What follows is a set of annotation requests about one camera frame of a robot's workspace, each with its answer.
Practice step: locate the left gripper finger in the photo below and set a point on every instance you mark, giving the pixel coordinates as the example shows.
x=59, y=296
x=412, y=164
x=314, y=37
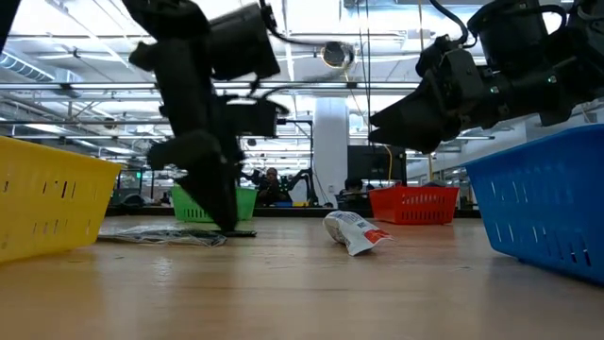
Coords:
x=226, y=198
x=205, y=193

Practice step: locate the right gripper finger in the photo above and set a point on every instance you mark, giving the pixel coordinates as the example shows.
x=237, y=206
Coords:
x=420, y=139
x=415, y=111

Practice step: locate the clear plastic packet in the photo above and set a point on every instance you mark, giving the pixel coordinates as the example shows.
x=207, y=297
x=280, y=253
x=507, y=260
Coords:
x=160, y=236

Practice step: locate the white red toothpaste sachet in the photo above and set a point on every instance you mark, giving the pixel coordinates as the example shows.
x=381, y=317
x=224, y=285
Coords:
x=354, y=231

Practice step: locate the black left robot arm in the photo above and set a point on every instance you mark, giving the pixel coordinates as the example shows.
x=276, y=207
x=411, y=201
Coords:
x=181, y=80

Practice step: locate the background black robot arm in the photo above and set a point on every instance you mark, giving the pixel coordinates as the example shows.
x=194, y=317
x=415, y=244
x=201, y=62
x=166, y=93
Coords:
x=302, y=181

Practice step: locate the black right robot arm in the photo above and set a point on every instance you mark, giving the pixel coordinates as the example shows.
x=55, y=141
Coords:
x=542, y=56

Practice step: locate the green plastic basket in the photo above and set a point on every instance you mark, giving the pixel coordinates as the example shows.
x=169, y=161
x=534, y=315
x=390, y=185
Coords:
x=247, y=203

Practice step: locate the person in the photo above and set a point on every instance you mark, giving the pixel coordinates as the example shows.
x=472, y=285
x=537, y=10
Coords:
x=354, y=186
x=271, y=189

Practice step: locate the black monitor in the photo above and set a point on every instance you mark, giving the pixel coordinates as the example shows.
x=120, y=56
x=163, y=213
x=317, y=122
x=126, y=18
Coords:
x=361, y=165

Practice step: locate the red plastic basket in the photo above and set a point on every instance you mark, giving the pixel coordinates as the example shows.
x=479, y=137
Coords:
x=413, y=205

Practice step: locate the white building column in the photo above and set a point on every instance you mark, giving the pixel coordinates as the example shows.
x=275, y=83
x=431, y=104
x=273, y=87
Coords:
x=330, y=141

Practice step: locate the blue plastic basket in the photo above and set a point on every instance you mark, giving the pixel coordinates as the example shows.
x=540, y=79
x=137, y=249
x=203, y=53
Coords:
x=542, y=203

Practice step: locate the yellow plastic basket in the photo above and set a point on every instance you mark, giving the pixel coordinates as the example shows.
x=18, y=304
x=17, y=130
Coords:
x=52, y=203

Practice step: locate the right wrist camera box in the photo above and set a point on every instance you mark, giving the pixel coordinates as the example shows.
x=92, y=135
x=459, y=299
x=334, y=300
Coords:
x=431, y=54

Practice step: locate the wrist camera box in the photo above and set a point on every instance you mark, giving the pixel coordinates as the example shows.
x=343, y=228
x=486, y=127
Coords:
x=252, y=118
x=431, y=54

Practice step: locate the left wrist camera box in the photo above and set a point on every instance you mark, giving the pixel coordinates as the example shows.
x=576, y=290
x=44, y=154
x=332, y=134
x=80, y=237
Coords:
x=252, y=118

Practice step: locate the black metal frame stand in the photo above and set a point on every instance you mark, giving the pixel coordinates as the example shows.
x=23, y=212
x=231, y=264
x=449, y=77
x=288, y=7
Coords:
x=311, y=151

